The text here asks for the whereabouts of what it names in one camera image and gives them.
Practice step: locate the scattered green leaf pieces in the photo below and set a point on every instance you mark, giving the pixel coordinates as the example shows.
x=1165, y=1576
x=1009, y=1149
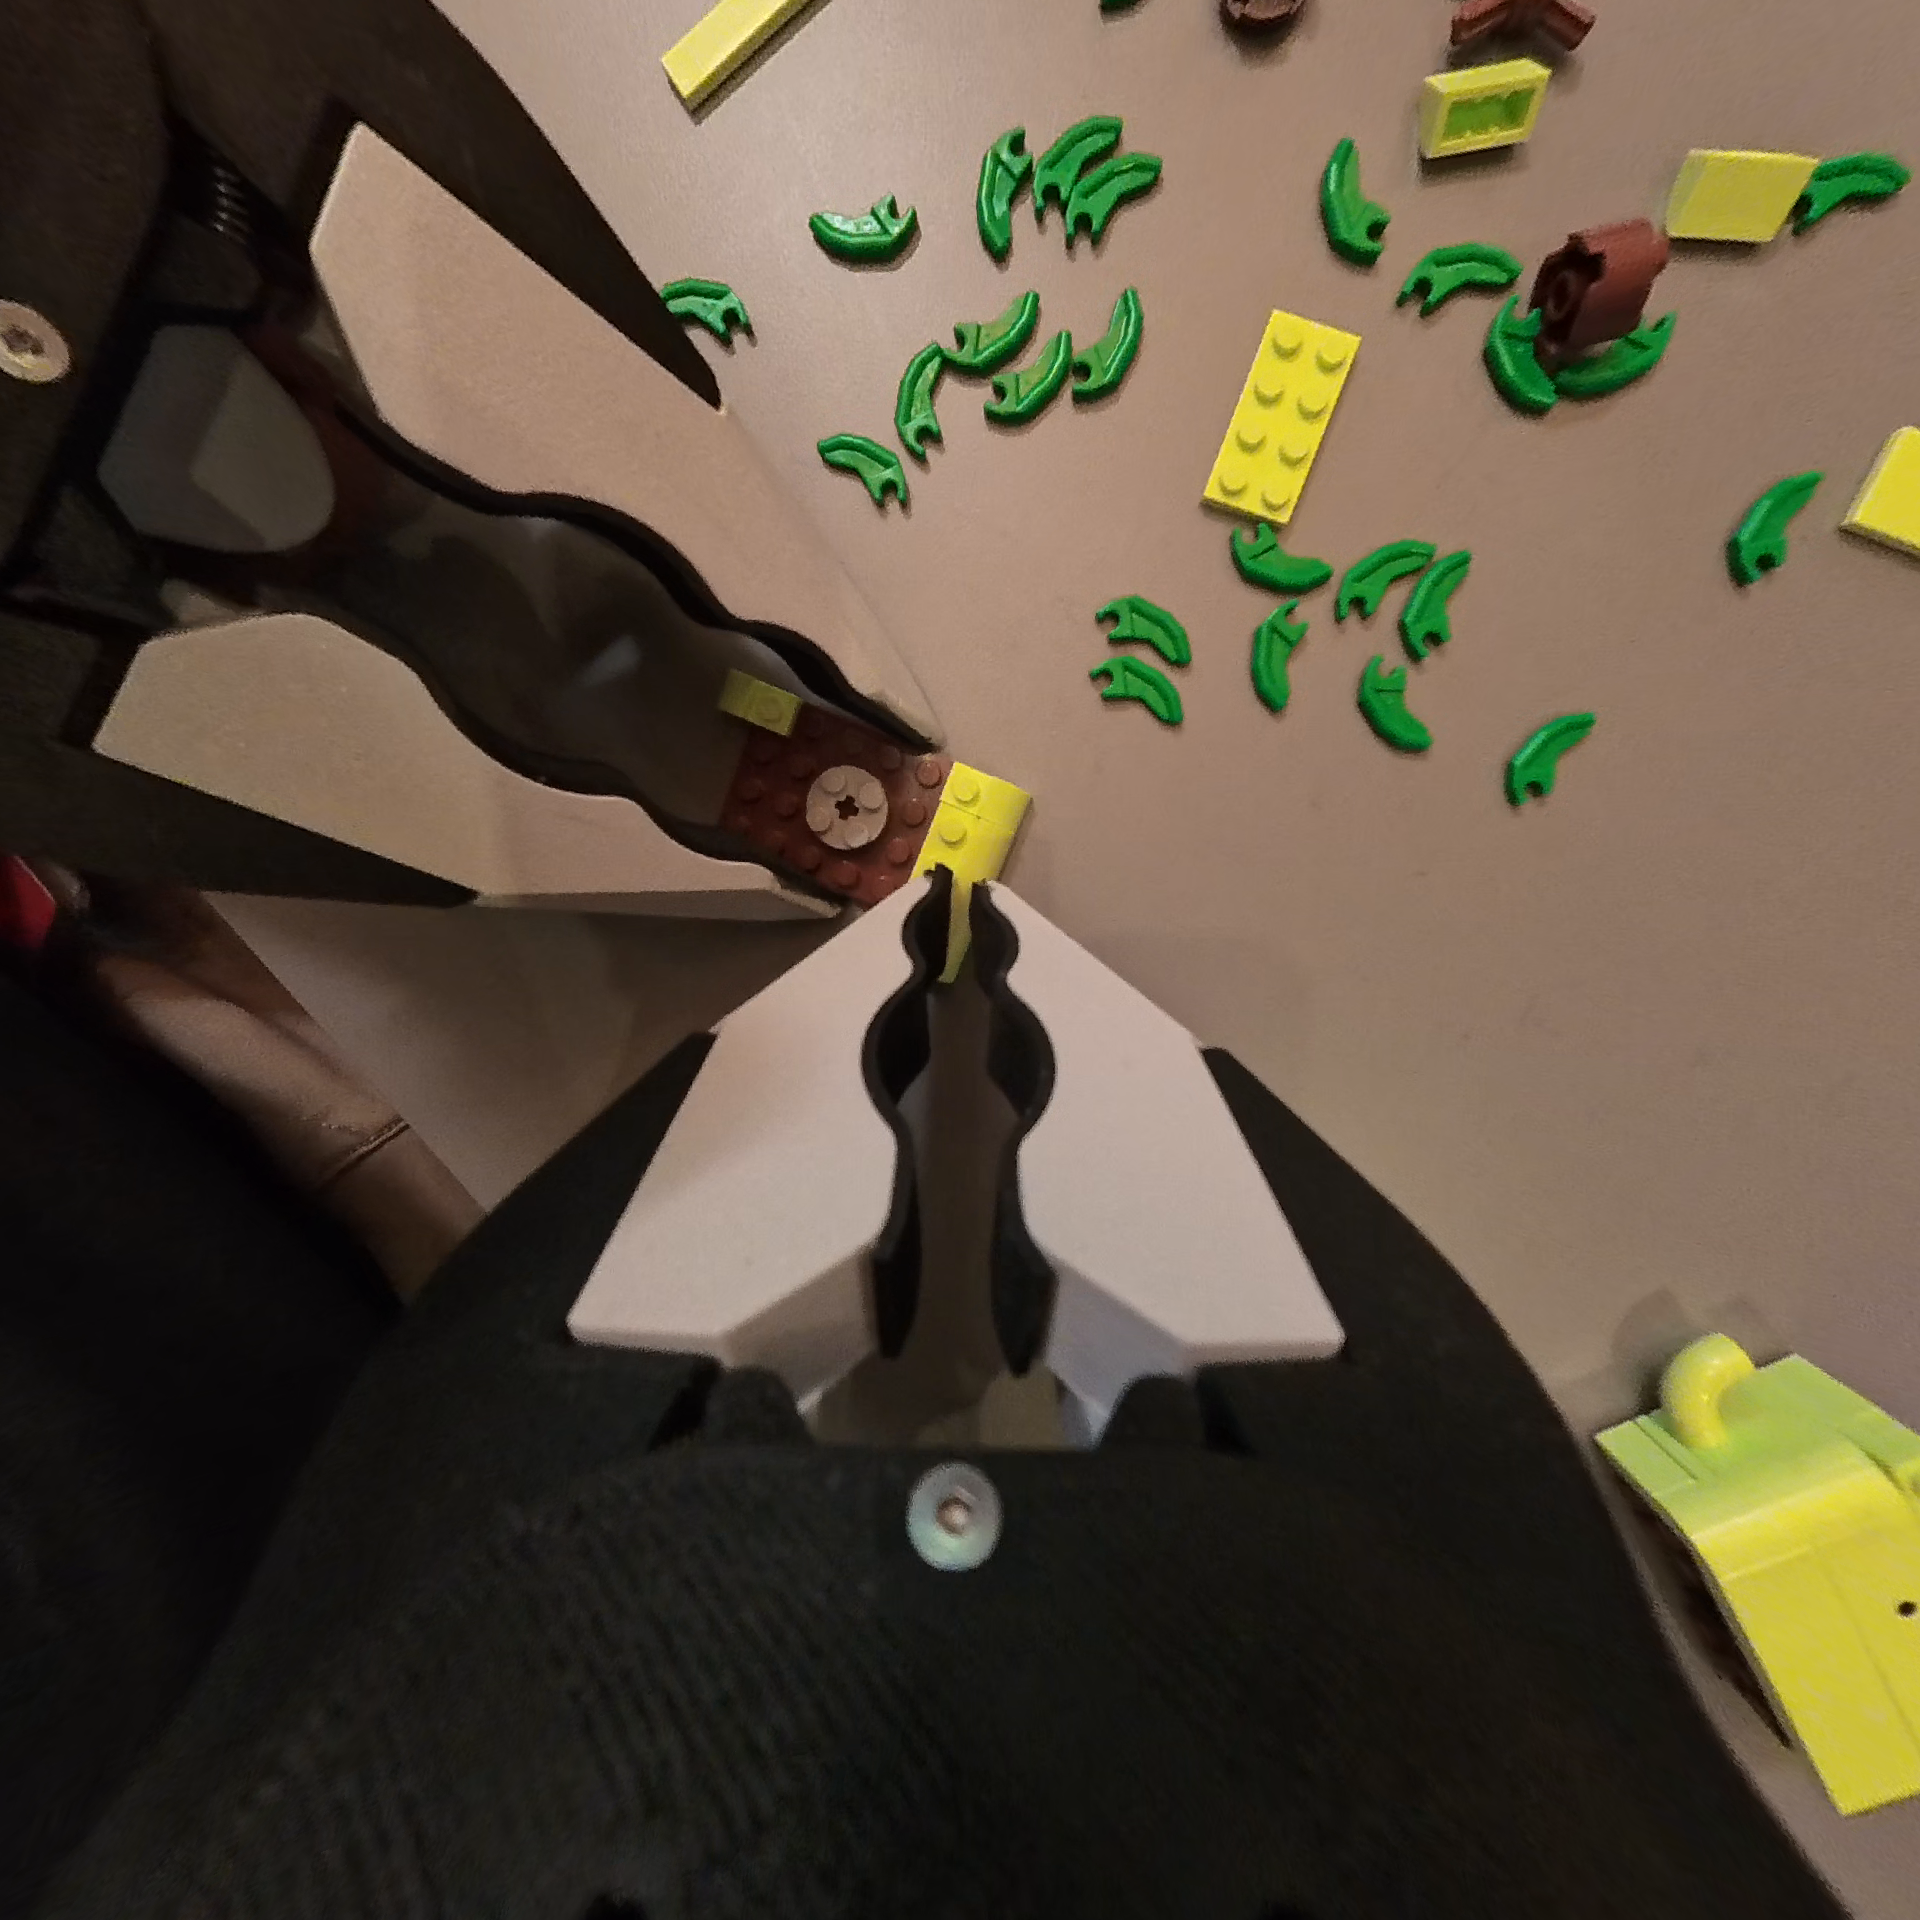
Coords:
x=1147, y=628

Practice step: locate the large lime brick assembly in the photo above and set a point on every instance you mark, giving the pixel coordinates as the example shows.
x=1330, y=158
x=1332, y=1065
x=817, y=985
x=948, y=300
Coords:
x=1802, y=1559

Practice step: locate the brown round brick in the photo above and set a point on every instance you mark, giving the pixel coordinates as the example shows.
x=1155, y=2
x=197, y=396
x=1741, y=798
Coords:
x=1597, y=285

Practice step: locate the brown studded plate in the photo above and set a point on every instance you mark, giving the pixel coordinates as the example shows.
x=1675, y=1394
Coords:
x=886, y=839

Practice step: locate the grey round plate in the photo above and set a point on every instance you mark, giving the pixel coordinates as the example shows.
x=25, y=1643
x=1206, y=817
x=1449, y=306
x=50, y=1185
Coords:
x=850, y=802

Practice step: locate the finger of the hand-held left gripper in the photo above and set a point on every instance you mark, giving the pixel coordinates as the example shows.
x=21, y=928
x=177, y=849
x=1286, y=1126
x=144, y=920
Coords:
x=303, y=734
x=494, y=342

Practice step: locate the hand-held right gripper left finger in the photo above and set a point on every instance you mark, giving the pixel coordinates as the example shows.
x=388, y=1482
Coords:
x=751, y=1200

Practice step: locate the long lime curved brick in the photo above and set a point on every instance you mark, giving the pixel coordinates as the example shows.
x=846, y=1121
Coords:
x=960, y=862

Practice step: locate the narrow lime smooth tile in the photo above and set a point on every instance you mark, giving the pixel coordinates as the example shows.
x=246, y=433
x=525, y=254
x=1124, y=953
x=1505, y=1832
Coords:
x=737, y=43

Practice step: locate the person's dark clothing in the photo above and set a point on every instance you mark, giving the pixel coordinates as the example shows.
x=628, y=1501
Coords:
x=121, y=1351

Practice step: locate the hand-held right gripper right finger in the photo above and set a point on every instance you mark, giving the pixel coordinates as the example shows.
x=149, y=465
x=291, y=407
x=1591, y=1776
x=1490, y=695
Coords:
x=1170, y=1200

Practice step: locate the lime slope by barrel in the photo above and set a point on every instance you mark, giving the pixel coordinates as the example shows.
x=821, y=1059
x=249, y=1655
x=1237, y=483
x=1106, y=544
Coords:
x=1741, y=193

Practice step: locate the lime two-by-four studded plate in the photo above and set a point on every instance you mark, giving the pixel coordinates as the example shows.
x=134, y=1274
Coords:
x=1286, y=417

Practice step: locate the large lime smooth tile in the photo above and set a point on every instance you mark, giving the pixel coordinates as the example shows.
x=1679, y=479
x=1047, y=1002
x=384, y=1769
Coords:
x=1888, y=494

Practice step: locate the small lime curved brick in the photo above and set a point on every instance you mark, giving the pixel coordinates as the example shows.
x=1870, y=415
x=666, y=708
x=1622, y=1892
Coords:
x=991, y=792
x=762, y=701

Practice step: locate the beige seat cushion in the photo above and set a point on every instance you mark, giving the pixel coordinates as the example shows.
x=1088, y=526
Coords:
x=303, y=1078

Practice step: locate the brown three-pronged piece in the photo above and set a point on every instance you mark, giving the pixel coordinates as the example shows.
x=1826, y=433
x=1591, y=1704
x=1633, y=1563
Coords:
x=1514, y=23

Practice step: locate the brown round holed plate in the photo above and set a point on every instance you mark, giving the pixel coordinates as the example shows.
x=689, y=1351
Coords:
x=1259, y=14

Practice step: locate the small red object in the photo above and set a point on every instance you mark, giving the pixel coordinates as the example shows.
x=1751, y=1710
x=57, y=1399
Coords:
x=30, y=906

